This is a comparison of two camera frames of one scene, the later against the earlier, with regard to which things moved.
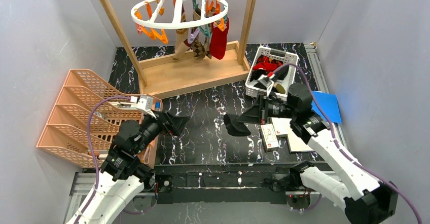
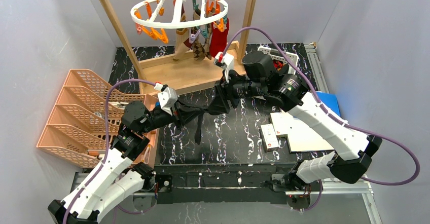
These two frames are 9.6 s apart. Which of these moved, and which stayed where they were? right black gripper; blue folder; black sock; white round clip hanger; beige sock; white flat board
Moved: right black gripper; black sock
Stayed: white flat board; beige sock; blue folder; white round clip hanger
